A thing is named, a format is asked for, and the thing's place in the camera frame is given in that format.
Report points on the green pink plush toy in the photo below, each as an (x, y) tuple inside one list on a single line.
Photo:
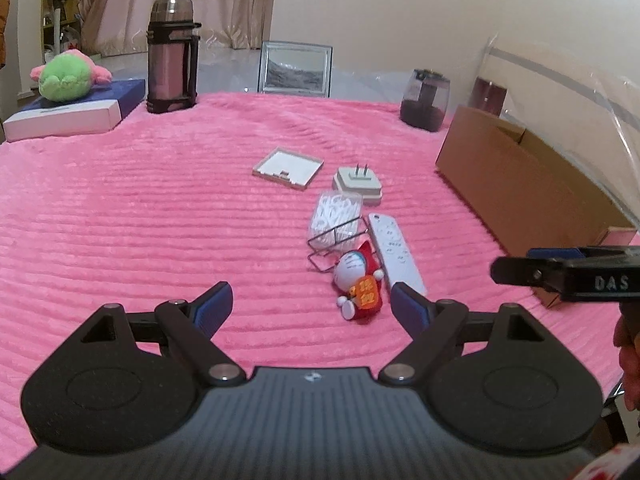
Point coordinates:
[(62, 77)]

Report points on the pink steel thermos flask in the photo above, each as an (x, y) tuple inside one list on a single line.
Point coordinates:
[(167, 65)]

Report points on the shallow white box tray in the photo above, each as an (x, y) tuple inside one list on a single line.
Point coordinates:
[(287, 166)]

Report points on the beige patterned curtain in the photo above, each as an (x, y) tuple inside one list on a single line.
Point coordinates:
[(200, 0)]

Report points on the person's right hand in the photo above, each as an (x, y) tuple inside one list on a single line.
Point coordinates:
[(629, 347)]

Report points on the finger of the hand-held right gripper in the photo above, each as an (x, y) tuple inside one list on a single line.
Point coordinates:
[(550, 254), (525, 270)]

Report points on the brown cardboard box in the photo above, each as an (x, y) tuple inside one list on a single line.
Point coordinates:
[(500, 185)]

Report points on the white remote control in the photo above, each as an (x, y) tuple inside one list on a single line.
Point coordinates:
[(395, 250)]

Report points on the framed landscape picture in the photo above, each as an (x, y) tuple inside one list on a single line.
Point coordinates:
[(295, 70)]

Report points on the plastic wrapped white headboard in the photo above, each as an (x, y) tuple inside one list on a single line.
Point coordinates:
[(575, 105)]

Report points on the blue and white flat box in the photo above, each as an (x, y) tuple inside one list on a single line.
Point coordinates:
[(60, 120)]

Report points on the pink ribbed fleece blanket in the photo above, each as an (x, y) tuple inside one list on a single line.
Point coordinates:
[(150, 220)]

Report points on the red white cloth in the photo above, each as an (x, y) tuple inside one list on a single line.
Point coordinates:
[(610, 462)]

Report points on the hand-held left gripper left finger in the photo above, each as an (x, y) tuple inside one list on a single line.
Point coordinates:
[(215, 305)]

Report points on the dark glass jar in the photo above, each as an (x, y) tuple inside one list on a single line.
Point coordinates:
[(422, 105)]

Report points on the maroon cylindrical container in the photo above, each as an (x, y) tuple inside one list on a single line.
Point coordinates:
[(489, 97)]

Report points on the red cartoon cat figure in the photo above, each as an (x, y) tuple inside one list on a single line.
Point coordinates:
[(350, 270)]

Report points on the cluttered bookshelf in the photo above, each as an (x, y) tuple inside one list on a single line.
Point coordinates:
[(55, 10)]

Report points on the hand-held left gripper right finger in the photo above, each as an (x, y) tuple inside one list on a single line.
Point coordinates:
[(407, 305)]

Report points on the clear cotton swab box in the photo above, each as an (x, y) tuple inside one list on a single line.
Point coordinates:
[(332, 212)]

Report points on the white plug power adapter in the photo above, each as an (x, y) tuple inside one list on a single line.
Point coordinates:
[(357, 187)]

